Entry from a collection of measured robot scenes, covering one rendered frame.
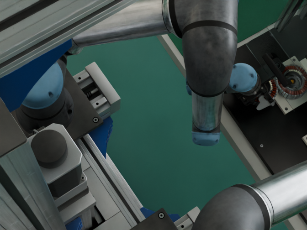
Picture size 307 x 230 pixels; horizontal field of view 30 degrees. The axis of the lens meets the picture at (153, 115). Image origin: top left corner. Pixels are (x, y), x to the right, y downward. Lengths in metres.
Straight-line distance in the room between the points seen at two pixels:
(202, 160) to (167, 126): 0.22
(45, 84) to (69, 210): 0.29
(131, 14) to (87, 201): 0.42
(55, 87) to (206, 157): 1.39
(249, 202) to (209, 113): 0.54
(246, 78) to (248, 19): 0.53
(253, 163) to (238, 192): 0.96
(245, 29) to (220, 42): 0.85
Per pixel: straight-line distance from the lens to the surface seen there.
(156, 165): 2.57
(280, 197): 0.93
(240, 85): 1.53
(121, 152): 2.57
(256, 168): 1.84
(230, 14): 1.21
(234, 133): 1.86
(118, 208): 1.56
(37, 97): 1.32
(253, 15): 2.05
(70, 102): 1.49
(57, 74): 1.32
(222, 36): 1.17
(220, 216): 0.85
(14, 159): 0.50
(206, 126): 1.46
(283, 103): 1.90
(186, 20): 1.21
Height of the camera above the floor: 2.48
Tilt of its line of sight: 70 degrees down
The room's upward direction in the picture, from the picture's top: 14 degrees clockwise
